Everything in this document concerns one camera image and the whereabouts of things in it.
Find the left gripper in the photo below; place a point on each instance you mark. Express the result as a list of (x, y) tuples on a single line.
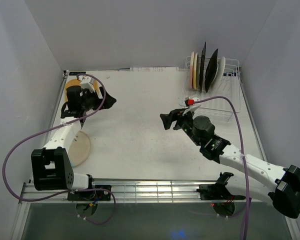
[(86, 92)]

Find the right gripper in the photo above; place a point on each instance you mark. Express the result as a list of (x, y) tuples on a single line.
[(174, 115)]

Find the orange woven square plate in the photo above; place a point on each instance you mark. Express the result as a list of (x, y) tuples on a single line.
[(76, 82)]

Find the blue cream round plate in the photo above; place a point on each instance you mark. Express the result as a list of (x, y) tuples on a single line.
[(79, 149)]

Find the pink cream round plate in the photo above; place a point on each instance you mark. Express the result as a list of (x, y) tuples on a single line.
[(191, 70)]

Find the black floral square plate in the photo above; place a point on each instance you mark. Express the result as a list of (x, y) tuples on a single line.
[(211, 70)]

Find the cream floral square plate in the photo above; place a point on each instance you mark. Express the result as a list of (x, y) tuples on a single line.
[(202, 67)]

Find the yellow cream round plate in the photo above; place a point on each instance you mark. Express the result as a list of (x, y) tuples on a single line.
[(196, 71)]

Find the green rimmed white plate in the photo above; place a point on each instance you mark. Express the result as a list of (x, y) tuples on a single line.
[(221, 63)]

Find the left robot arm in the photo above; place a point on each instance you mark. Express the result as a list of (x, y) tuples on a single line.
[(51, 165)]

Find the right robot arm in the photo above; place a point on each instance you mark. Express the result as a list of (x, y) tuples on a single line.
[(266, 182)]

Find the paper sheets at back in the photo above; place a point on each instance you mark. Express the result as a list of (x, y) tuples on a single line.
[(154, 69)]

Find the blue label sticker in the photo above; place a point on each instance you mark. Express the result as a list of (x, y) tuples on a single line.
[(75, 73)]

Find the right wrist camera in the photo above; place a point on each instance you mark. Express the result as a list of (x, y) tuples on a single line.
[(191, 105)]

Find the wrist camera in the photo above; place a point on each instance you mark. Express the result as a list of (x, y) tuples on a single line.
[(87, 82), (191, 105)]

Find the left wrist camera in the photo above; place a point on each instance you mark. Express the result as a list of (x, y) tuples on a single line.
[(87, 82)]

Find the white wire dish rack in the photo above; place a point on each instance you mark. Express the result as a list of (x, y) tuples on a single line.
[(228, 86)]

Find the aluminium frame rail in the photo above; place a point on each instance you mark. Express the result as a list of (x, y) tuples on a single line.
[(134, 192)]

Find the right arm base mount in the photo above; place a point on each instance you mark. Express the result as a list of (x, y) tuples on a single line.
[(218, 190)]

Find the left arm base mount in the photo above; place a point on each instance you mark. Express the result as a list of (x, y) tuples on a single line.
[(100, 195)]

